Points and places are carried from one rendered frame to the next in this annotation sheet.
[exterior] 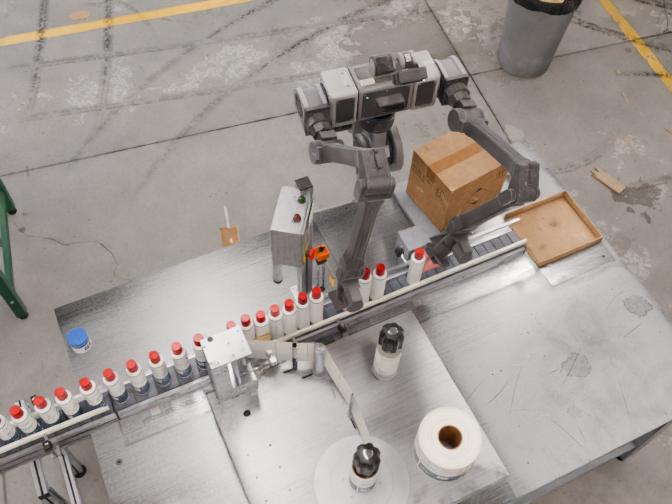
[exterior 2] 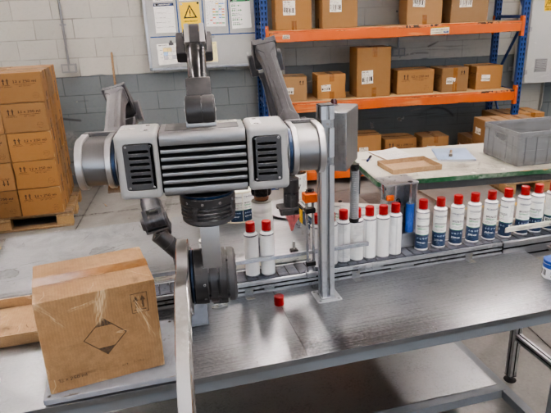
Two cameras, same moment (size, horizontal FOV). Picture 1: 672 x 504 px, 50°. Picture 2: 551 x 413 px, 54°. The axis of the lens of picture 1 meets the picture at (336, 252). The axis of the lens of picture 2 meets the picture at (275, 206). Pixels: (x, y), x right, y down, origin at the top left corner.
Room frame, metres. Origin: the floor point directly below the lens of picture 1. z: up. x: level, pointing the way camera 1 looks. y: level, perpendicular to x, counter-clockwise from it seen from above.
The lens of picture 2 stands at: (3.04, 0.35, 1.77)
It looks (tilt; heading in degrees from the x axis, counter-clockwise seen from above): 20 degrees down; 194
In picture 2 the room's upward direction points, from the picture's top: 2 degrees counter-clockwise
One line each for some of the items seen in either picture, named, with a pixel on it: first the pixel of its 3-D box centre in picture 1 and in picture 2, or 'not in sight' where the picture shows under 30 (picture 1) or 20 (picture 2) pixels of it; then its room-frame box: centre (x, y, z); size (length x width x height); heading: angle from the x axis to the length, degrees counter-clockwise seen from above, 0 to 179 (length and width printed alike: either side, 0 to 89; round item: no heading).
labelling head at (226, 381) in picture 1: (228, 362); (395, 211); (0.99, 0.33, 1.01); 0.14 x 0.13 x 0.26; 118
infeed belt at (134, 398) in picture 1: (331, 315); (301, 272); (1.27, 0.00, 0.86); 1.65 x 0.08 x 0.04; 118
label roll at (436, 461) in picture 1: (446, 444); (237, 201); (0.78, -0.39, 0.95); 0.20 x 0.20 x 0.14
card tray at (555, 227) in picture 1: (552, 227); (13, 319); (1.74, -0.88, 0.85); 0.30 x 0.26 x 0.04; 118
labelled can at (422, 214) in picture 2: (201, 350); (421, 224); (1.04, 0.43, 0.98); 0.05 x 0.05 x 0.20
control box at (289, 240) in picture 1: (293, 227); (337, 136); (1.30, 0.14, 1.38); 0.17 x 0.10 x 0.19; 173
